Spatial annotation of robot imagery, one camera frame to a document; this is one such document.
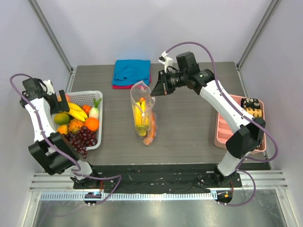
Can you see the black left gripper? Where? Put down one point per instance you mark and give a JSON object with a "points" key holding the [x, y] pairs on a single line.
{"points": [[60, 107]]}

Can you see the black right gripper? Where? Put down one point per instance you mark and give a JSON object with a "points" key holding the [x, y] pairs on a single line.
{"points": [[163, 81]]}

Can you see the clear pink-dotted zip bag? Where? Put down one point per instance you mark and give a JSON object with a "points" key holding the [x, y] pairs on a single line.
{"points": [[138, 90]]}

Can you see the orange carrot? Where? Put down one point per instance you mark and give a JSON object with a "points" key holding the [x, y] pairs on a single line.
{"points": [[151, 131]]}

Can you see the yellow banana bunch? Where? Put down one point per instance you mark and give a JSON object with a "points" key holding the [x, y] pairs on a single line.
{"points": [[76, 112], [141, 120]]}

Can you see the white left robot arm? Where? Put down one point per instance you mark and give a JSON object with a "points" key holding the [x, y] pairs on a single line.
{"points": [[51, 149]]}

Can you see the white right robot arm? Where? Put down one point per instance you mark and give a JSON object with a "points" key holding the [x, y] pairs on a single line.
{"points": [[247, 129]]}

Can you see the peach fruit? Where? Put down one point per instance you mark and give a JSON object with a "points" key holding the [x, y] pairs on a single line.
{"points": [[67, 97]]}

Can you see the yellow mango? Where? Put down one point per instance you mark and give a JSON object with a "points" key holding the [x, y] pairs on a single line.
{"points": [[61, 119]]}

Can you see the orange spiky dragon fruit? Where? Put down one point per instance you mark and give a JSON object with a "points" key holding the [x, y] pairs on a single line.
{"points": [[75, 125]]}

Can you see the small yellow lemon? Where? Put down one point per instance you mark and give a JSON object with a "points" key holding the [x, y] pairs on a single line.
{"points": [[63, 129]]}

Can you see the small red persimmon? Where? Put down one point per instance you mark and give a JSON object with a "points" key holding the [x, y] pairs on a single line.
{"points": [[86, 109]]}

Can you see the white fruit basket tray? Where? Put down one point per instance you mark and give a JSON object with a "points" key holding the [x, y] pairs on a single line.
{"points": [[86, 98]]}

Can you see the white green radish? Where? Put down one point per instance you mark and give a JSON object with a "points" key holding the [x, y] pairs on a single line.
{"points": [[95, 109]]}

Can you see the dark red grape bunch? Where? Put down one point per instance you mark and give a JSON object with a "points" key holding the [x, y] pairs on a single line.
{"points": [[81, 140]]}

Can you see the folded blue cloth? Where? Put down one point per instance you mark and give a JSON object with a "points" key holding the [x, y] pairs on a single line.
{"points": [[129, 72]]}

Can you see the folded red cloth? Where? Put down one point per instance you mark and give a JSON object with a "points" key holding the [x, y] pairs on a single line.
{"points": [[122, 87]]}

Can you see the pink compartment organizer box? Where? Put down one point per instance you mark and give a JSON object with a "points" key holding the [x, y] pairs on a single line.
{"points": [[223, 131]]}

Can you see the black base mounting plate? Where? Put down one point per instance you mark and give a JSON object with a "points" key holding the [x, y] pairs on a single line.
{"points": [[160, 179]]}

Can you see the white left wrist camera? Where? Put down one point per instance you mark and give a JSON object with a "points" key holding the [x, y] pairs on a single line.
{"points": [[49, 87]]}

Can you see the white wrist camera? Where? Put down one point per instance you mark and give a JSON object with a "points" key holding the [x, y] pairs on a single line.
{"points": [[49, 87], [165, 60]]}

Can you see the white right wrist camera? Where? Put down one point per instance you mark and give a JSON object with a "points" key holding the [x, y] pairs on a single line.
{"points": [[165, 60]]}

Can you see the white slotted cable duct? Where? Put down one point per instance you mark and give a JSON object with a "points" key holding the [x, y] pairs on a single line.
{"points": [[96, 196]]}

